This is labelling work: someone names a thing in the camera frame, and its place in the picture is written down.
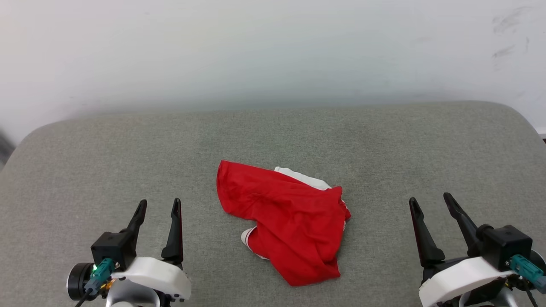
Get red garment with white trim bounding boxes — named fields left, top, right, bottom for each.
left=216, top=160, right=351, bottom=287

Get grey-green fabric sofa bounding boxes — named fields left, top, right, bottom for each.
left=0, top=101, right=546, bottom=307

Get arm teal-plug black cable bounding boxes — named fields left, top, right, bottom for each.
left=75, top=258, right=116, bottom=307
left=507, top=255, right=546, bottom=307

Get right arm teal-plug black cable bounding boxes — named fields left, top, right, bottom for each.
left=507, top=255, right=546, bottom=307

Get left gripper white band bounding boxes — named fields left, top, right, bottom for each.
left=110, top=198, right=192, bottom=307

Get left arm teal-plug black cable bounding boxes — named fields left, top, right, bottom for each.
left=75, top=258, right=116, bottom=307

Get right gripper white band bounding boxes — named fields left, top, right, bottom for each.
left=409, top=192, right=514, bottom=307

